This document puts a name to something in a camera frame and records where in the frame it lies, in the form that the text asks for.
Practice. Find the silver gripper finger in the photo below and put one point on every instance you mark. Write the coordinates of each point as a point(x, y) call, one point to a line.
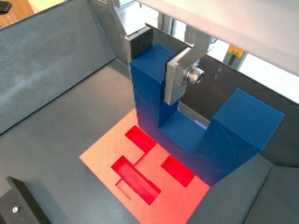
point(182, 70)

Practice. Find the blue U-shaped block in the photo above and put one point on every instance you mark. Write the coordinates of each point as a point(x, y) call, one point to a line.
point(215, 150)

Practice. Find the red puzzle board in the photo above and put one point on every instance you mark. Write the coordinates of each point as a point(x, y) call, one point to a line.
point(154, 185)

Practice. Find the purple U-shaped block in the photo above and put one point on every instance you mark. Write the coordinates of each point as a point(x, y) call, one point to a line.
point(200, 124)

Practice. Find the black block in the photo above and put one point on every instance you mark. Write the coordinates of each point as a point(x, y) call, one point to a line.
point(19, 208)

